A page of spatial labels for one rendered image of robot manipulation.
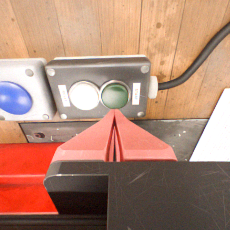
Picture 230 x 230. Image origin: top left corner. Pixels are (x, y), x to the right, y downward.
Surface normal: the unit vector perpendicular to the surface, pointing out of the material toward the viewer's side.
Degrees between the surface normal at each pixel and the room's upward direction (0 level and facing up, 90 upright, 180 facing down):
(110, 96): 0
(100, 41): 0
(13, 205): 90
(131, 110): 0
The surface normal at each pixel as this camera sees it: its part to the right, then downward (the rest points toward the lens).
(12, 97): 0.04, 0.55
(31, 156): -0.03, -0.82
